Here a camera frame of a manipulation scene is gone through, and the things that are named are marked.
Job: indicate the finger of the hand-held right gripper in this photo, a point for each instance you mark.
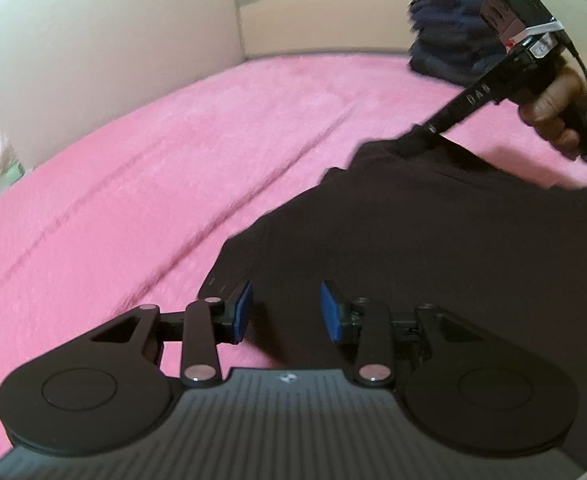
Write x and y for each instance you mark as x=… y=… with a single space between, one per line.
x=416 y=142

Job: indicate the person's right hand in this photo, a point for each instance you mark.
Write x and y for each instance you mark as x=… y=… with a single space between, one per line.
x=548 y=105

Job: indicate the pink blanket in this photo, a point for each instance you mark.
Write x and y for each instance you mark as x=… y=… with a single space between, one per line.
x=148 y=160

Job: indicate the black long-sleeve shirt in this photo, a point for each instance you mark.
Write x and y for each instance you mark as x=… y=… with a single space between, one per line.
x=423 y=235

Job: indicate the beige headboard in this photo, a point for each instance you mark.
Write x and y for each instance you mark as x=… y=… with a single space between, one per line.
x=323 y=5

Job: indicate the dark blue cloth pile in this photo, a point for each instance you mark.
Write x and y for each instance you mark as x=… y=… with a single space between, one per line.
x=448 y=35

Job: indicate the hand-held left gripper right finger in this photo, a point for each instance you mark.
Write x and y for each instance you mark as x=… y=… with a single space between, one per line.
x=329 y=312

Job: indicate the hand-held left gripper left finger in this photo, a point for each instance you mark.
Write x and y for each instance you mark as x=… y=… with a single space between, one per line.
x=243 y=310

